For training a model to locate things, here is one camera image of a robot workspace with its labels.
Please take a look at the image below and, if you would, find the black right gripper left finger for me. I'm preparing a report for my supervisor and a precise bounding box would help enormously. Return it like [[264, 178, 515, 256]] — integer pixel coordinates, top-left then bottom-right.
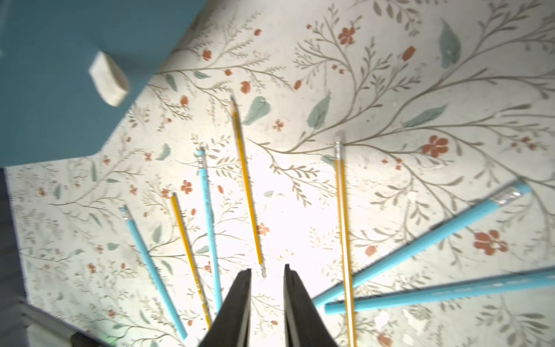
[[199, 269, 251, 347]]

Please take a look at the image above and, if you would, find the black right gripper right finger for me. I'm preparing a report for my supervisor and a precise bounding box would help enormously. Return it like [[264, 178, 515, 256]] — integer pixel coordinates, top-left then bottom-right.
[[283, 264, 337, 347]]

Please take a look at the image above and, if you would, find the light blue pencil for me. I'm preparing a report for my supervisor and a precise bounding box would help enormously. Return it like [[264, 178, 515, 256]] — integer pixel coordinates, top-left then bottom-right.
[[197, 147, 223, 313], [311, 180, 533, 309], [323, 265, 555, 316], [120, 205, 188, 341]]

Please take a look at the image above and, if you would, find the teal drawer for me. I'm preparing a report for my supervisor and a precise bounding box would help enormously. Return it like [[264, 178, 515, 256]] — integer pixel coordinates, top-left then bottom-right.
[[1, 1, 206, 167]]

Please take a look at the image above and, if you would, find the white drawer pull tab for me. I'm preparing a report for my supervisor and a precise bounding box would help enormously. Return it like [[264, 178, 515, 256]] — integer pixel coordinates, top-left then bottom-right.
[[88, 51, 130, 107]]

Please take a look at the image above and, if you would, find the yellow pencil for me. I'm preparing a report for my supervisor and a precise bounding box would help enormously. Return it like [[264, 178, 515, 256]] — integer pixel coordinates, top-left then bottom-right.
[[231, 95, 267, 278], [335, 141, 357, 346], [171, 193, 212, 330]]

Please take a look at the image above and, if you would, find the floral patterned table mat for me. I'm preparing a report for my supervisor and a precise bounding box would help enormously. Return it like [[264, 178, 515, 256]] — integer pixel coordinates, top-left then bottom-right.
[[7, 1, 554, 346]]

